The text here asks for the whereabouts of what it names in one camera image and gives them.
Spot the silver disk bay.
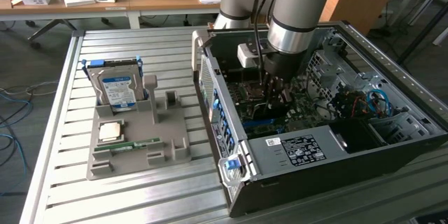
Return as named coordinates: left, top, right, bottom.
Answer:
left=366, top=111, right=431, bottom=146

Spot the blue case latch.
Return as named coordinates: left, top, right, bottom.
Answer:
left=222, top=157, right=245, bottom=173

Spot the blue expansion slot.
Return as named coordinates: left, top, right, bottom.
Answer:
left=242, top=118, right=275, bottom=128

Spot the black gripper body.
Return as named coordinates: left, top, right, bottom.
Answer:
left=262, top=50, right=305, bottom=83

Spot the black plastic shroud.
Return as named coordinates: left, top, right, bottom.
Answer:
left=327, top=118, right=387, bottom=154

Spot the grey floor cable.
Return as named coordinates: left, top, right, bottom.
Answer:
left=0, top=81, right=58, bottom=97

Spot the chipset heatsink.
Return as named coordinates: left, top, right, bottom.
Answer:
left=286, top=121, right=309, bottom=132

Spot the hard disk with blue bracket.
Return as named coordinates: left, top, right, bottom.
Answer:
left=81, top=56, right=145, bottom=113

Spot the grey power supply unit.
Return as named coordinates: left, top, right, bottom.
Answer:
left=243, top=125, right=349, bottom=177

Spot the CPU socket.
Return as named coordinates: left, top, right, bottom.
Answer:
left=239, top=81, right=267, bottom=99

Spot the green motherboard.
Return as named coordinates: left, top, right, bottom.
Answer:
left=222, top=65, right=334, bottom=136

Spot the open black PC case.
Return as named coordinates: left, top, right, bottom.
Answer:
left=190, top=20, right=448, bottom=218

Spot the blue data wire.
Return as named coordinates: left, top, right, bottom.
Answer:
left=365, top=89, right=394, bottom=117

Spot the coloured power wire bundle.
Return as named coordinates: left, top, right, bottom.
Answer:
left=331, top=90, right=371, bottom=120

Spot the wooden desk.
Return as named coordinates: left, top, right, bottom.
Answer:
left=0, top=0, right=321, bottom=29

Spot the blue floor cable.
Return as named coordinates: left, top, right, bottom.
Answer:
left=0, top=87, right=34, bottom=196

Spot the CPU with metal lid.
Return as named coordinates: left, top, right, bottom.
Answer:
left=98, top=123, right=122, bottom=142

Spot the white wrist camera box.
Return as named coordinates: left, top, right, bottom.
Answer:
left=235, top=42, right=267, bottom=69

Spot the green RAM stick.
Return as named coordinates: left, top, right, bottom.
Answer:
left=93, top=137, right=162, bottom=154

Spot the installed RAM stick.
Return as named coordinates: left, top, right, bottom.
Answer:
left=238, top=98, right=266, bottom=109

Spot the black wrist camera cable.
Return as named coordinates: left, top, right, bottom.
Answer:
left=251, top=0, right=277, bottom=88

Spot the grey parts rack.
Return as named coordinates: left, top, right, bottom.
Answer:
left=86, top=74, right=193, bottom=182

